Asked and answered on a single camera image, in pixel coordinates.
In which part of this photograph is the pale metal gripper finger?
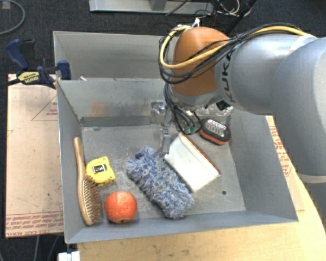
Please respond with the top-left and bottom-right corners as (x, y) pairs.
(151, 100), (166, 123)
(160, 123), (172, 157)

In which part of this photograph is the yellow tape measure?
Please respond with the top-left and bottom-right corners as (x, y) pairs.
(85, 156), (117, 188)

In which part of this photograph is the blue and white fluffy duster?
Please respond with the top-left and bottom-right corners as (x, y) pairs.
(124, 145), (196, 220)

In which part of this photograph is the brown cardboard board red print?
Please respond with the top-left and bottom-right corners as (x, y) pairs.
(5, 73), (306, 239)

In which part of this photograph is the orange fruit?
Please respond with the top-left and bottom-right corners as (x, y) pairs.
(104, 190), (138, 225)

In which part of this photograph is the black and orange work light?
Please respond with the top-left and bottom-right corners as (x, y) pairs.
(199, 118), (232, 146)

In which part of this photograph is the wooden hairbrush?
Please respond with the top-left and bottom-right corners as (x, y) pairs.
(73, 136), (103, 226)

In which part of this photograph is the grey metal bin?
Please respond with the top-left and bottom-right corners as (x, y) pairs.
(53, 30), (299, 245)

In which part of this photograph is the white eraser block brown felt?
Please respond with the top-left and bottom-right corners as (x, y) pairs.
(163, 132), (222, 194)

